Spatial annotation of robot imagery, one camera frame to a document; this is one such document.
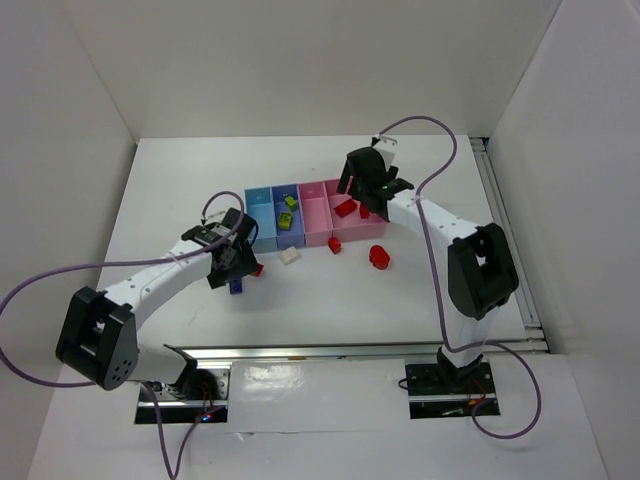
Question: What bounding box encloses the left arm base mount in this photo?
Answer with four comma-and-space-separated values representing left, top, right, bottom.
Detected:
151, 364, 231, 425

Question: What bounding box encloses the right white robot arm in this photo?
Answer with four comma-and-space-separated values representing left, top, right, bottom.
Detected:
337, 146, 519, 378

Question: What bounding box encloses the narrow pink bin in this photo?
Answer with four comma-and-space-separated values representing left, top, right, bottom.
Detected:
298, 181, 333, 247

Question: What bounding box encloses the aluminium side rail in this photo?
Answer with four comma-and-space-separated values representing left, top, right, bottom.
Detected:
469, 137, 550, 354

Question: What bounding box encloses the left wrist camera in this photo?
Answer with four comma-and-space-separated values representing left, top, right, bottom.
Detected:
201, 210, 226, 225

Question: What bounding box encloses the green lego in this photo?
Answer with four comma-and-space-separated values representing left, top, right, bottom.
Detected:
277, 211, 293, 231
284, 196, 299, 211

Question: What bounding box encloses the round red lego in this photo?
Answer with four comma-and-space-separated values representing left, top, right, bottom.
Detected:
369, 245, 391, 270

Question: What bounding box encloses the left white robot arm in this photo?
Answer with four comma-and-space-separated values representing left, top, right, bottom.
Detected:
55, 208, 260, 396

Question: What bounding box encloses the small red lego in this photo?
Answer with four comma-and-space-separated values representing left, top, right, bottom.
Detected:
328, 237, 342, 255

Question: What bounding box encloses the wide pink bin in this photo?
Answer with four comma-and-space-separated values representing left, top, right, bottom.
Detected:
324, 179, 387, 243

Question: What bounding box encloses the light blue bin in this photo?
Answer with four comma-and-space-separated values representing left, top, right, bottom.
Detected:
244, 187, 277, 254

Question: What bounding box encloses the purple lego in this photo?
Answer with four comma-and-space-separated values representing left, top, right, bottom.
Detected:
229, 279, 243, 295

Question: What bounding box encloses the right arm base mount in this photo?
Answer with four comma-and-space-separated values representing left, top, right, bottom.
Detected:
398, 362, 501, 420

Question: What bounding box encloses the dark blue bin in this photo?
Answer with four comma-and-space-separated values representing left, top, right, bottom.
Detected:
271, 184, 305, 250

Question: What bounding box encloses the aluminium front rail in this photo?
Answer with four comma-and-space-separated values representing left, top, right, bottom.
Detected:
179, 342, 442, 361

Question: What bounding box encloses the white square lego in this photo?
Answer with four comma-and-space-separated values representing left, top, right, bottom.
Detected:
279, 246, 301, 266

